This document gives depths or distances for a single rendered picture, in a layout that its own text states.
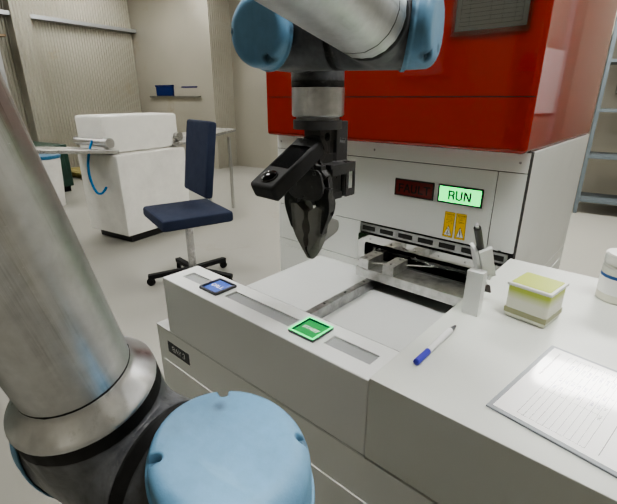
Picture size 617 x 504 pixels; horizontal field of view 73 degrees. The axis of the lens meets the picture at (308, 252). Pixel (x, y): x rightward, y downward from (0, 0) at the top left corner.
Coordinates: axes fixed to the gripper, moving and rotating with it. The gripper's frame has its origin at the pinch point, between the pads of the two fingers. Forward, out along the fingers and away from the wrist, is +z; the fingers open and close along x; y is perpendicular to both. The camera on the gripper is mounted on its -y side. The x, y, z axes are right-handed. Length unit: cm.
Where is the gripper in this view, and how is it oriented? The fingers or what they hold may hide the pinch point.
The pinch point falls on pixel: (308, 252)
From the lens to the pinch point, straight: 65.9
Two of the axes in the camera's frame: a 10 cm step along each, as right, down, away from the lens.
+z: 0.0, 9.4, 3.5
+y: 6.6, -2.6, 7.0
